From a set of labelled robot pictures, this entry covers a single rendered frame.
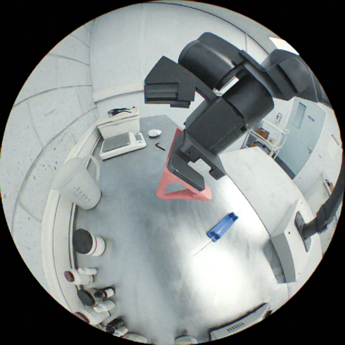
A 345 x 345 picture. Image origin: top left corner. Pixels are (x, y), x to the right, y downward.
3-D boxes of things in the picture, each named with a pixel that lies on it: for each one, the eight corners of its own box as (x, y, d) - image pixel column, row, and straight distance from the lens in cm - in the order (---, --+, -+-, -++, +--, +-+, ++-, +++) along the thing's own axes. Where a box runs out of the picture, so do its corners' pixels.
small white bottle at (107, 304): (105, 299, 39) (89, 304, 34) (112, 299, 38) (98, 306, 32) (108, 306, 40) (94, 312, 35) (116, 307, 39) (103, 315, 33)
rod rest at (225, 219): (228, 213, 35) (233, 208, 32) (235, 220, 35) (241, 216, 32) (206, 233, 30) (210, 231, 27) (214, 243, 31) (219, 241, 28)
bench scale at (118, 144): (147, 147, 55) (145, 139, 53) (101, 162, 59) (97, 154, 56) (141, 134, 72) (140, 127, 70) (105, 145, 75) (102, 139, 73)
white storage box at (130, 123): (140, 119, 108) (138, 105, 106) (142, 133, 74) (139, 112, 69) (111, 125, 113) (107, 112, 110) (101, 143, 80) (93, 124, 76)
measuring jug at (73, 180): (101, 173, 50) (84, 146, 44) (117, 185, 41) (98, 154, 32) (73, 203, 51) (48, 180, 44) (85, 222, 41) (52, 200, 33)
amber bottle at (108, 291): (105, 292, 38) (89, 296, 32) (106, 284, 36) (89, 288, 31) (114, 296, 37) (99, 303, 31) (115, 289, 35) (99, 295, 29)
